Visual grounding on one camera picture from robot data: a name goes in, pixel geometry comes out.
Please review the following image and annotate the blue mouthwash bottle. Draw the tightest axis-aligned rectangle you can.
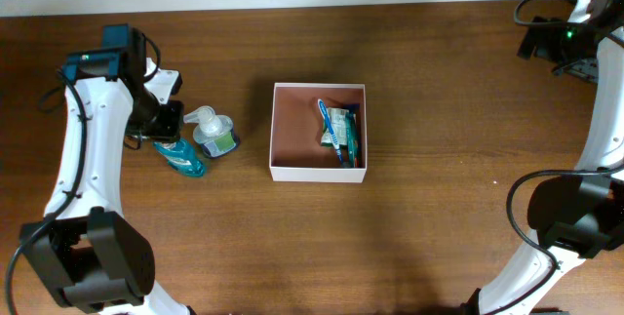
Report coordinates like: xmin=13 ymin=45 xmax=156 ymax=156
xmin=152 ymin=138 xmax=207 ymax=177

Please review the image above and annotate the clear pump soap bottle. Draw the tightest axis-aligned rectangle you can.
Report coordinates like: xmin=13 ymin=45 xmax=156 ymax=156
xmin=183 ymin=105 xmax=240 ymax=159

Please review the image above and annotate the blue white toothbrush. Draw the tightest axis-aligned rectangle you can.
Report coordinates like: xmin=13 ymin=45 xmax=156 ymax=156
xmin=317 ymin=98 xmax=349 ymax=169

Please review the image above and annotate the green white soap packet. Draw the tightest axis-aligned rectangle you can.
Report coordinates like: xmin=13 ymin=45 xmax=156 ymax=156
xmin=321 ymin=107 xmax=349 ymax=147

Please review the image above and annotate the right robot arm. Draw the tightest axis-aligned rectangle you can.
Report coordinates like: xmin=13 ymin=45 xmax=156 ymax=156
xmin=459 ymin=0 xmax=623 ymax=315

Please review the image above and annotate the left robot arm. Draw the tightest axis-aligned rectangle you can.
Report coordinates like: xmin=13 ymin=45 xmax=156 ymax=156
xmin=17 ymin=24 xmax=193 ymax=314

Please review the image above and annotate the white cardboard box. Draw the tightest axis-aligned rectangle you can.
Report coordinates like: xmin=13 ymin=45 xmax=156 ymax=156
xmin=269 ymin=83 xmax=368 ymax=183

